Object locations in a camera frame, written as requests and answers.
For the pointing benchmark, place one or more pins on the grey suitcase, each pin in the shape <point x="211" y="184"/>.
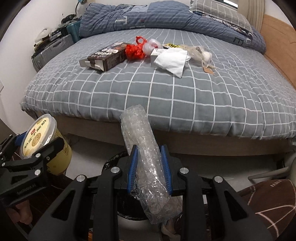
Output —
<point x="43" y="56"/>

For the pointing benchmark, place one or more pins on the grey checkered bed sheet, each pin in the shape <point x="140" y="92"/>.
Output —
<point x="244" y="97"/>

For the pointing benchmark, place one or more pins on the teal plastic crate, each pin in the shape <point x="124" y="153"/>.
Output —
<point x="73" y="30"/>

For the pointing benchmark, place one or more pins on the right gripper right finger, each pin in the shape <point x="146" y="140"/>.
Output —
<point x="210" y="204"/>

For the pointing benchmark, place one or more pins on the black lined trash bin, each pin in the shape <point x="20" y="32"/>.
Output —
<point x="135" y="203"/>

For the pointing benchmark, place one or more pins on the person's left hand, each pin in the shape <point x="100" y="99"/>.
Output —
<point x="21" y="213"/>

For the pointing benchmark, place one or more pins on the brown paper tag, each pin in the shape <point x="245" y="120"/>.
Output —
<point x="209" y="69"/>

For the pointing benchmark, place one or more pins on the pink white plastic bag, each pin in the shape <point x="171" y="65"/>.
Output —
<point x="150" y="45"/>

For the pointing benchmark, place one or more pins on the beige curtain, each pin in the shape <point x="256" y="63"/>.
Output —
<point x="253" y="10"/>

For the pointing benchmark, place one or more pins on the translucent bag with barcode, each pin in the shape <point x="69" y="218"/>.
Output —
<point x="198" y="53"/>

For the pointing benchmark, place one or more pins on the white earphone box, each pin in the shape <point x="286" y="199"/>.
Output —
<point x="155" y="53"/>

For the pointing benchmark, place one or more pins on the wooden headboard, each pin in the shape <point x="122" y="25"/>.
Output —
<point x="280" y="46"/>

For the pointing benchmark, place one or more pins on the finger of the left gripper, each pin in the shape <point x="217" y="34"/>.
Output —
<point x="47" y="152"/>
<point x="19" y="138"/>

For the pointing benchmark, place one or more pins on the red plastic bag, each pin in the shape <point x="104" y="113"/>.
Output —
<point x="135" y="51"/>

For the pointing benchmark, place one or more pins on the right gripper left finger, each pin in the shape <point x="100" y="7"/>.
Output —
<point x="69" y="215"/>

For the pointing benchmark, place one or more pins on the clutter pile on suitcase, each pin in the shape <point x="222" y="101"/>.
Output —
<point x="49" y="35"/>

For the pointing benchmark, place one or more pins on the blue striped quilt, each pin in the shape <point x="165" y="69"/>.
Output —
<point x="103" y="18"/>

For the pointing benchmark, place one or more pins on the brown cookie box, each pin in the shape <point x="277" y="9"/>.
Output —
<point x="106" y="58"/>

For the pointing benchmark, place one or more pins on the grey checkered pillow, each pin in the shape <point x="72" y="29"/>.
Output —
<point x="221" y="12"/>

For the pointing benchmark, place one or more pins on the yellow snack wrapper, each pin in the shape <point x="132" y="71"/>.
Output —
<point x="170" y="45"/>

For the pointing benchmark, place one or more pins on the white tissue paper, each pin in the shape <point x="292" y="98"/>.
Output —
<point x="173" y="60"/>

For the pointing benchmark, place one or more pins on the dark framed window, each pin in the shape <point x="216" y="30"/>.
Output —
<point x="231" y="3"/>

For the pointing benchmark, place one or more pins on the wooden bed frame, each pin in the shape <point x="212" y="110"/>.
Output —
<point x="181" y="143"/>

